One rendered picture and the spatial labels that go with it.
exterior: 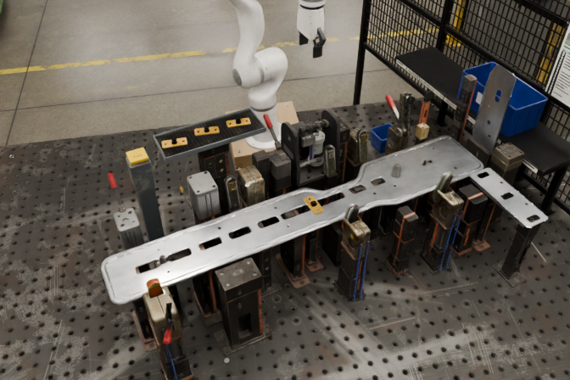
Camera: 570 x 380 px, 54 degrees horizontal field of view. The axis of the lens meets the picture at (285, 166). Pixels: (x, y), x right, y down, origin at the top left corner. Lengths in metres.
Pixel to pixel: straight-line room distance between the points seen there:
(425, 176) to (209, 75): 2.71
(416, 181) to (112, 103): 2.76
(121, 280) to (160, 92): 2.72
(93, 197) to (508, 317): 1.68
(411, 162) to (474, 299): 0.53
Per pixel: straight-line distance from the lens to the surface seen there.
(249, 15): 2.13
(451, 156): 2.17
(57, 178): 2.63
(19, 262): 2.34
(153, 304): 1.61
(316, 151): 2.03
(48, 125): 4.21
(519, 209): 2.04
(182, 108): 4.12
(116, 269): 1.79
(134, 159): 1.89
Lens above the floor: 2.35
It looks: 41 degrees down
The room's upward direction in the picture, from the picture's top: straight up
